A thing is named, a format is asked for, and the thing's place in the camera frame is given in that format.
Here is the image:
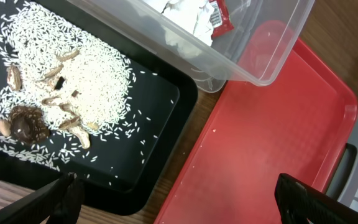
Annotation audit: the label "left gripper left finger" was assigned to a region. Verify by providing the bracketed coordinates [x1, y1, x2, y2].
[0, 173, 85, 224]

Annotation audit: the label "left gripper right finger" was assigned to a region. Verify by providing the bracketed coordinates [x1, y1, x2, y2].
[274, 173, 358, 224]

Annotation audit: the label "rice and peanut leftovers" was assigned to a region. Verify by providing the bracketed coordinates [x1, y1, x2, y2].
[0, 0, 180, 175]

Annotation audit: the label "red snack wrapper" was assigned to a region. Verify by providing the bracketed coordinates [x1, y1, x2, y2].
[209, 0, 234, 38]

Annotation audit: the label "white tissue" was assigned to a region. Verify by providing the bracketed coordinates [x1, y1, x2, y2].
[141, 0, 216, 60]

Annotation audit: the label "red serving tray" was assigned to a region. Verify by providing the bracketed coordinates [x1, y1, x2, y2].
[153, 20, 358, 224]

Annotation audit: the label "black plastic tray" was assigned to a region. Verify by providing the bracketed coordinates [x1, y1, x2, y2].
[0, 1, 198, 215]

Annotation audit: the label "clear plastic bin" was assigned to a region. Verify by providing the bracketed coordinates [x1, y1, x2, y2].
[75, 0, 314, 93]

